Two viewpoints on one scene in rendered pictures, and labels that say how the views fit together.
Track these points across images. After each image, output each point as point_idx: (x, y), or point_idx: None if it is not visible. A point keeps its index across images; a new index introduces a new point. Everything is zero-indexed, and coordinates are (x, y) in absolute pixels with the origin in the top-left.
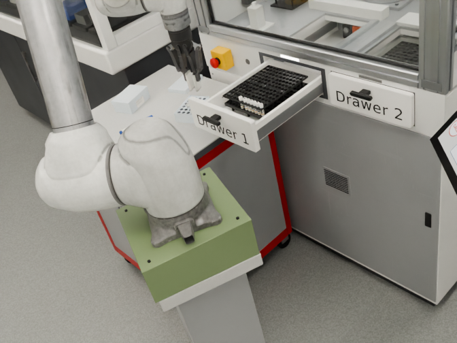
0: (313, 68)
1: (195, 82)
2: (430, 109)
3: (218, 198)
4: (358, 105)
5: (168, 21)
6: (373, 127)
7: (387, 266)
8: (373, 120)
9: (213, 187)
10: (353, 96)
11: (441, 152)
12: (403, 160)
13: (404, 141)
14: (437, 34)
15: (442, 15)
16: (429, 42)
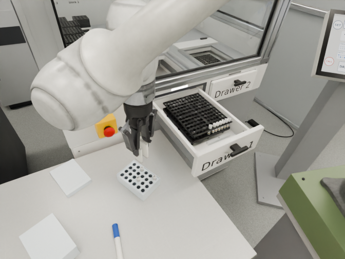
0: (198, 85)
1: (148, 150)
2: (259, 74)
3: (341, 174)
4: (227, 93)
5: (150, 90)
6: (227, 102)
7: (210, 170)
8: (228, 98)
9: (324, 176)
10: (237, 86)
11: (331, 74)
12: (236, 110)
13: (241, 99)
14: (278, 29)
15: (284, 17)
16: (272, 35)
